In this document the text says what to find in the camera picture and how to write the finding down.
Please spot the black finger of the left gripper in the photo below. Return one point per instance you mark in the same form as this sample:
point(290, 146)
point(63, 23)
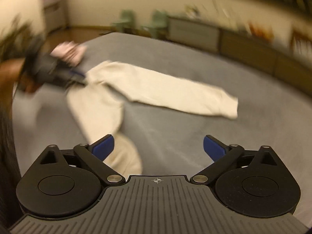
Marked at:
point(75, 77)

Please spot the green plastic chair left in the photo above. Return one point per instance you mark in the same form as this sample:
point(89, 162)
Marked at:
point(125, 21)

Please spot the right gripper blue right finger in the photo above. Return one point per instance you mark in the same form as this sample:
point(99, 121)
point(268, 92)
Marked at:
point(224, 156)

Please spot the cream white trousers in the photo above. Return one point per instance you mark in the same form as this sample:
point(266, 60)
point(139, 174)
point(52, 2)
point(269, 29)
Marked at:
point(98, 112)

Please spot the grey door with frame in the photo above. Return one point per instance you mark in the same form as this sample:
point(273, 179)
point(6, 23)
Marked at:
point(54, 14)

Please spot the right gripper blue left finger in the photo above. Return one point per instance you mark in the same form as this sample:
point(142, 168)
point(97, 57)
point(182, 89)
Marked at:
point(92, 156)

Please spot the long grey brown sideboard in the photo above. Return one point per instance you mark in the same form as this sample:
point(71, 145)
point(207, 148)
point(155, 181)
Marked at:
point(272, 59)

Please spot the pink garment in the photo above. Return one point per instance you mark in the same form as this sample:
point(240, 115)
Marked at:
point(70, 52)

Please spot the left hand of person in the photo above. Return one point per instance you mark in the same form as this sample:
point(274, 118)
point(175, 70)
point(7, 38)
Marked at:
point(10, 74)

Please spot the green plastic chair right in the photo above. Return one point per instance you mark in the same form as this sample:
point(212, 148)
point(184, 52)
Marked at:
point(158, 23)

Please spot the green plastic chair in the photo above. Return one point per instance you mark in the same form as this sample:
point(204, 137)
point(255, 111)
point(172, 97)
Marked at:
point(125, 21)
point(158, 23)

